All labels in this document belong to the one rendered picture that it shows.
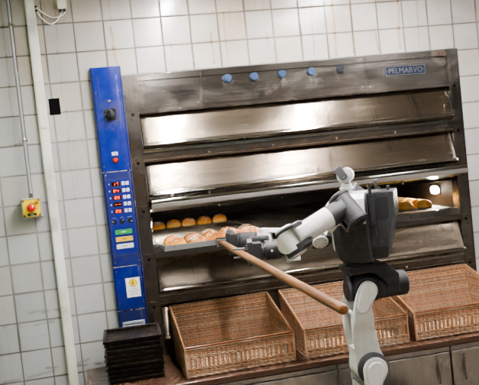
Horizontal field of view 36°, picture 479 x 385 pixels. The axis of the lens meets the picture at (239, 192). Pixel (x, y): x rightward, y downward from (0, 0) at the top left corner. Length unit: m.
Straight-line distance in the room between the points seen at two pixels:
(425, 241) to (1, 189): 2.38
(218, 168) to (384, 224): 1.18
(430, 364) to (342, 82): 1.60
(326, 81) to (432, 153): 0.75
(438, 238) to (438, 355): 0.81
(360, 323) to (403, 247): 1.13
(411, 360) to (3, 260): 2.14
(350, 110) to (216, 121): 0.77
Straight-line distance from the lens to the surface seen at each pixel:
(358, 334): 3.34
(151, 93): 4.01
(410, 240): 4.38
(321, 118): 4.16
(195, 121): 4.02
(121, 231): 3.94
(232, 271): 4.06
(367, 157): 4.25
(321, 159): 4.16
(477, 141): 4.54
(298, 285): 2.37
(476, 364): 4.04
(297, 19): 4.20
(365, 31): 4.31
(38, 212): 3.90
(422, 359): 3.90
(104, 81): 3.96
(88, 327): 4.05
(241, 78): 4.09
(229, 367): 3.65
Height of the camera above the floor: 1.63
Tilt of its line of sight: 3 degrees down
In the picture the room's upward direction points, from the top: 6 degrees counter-clockwise
